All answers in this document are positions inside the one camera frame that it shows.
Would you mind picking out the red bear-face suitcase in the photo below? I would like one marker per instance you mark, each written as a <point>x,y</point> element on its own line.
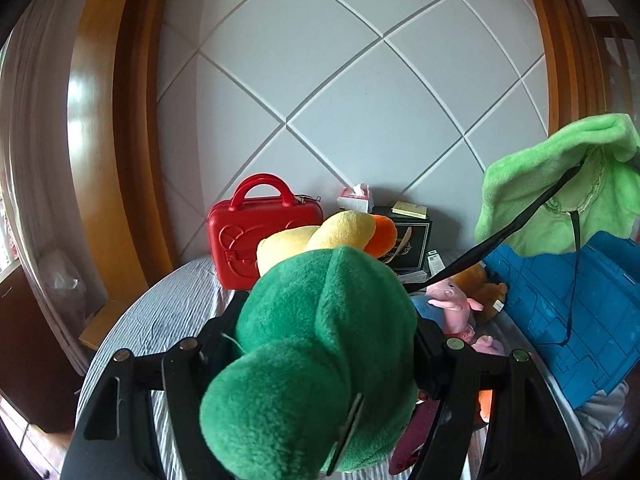
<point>240,240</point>

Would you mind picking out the orange-dress pink pig plush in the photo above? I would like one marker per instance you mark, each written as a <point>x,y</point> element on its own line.
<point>487,346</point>

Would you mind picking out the striped grey cloth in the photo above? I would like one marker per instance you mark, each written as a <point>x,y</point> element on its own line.
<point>165,290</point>

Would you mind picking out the brown teddy bear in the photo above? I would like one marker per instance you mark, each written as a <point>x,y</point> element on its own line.
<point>475,285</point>

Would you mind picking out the blue-bodied pink pig plush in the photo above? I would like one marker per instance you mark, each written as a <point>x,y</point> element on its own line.
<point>450,305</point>

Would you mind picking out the small white tagged box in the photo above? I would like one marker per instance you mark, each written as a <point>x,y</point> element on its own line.
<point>436,262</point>

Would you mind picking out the blue plastic crate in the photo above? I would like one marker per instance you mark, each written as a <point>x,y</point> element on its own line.
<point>540,310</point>

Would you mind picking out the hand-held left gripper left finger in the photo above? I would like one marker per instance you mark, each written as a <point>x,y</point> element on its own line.
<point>215,335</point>

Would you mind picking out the white tissue box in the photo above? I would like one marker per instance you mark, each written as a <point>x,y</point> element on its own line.
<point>355,202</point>

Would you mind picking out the black gift box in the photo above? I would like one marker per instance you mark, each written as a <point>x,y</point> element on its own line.
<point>415,245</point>

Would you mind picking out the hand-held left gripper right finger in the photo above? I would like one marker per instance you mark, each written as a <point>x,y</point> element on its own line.
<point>430,360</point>

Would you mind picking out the wooden board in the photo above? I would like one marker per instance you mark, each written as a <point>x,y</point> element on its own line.
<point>105,325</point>

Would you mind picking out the light green plush backpack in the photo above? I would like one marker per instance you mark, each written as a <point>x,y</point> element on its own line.
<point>530,180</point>

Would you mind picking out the black maroon plush toy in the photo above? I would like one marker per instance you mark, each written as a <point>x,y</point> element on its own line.
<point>417,435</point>

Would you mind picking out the dark green yellow duck plush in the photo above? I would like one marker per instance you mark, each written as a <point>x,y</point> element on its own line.
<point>310,340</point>

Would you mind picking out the yellow notepad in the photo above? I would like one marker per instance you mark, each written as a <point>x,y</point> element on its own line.
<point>410,209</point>

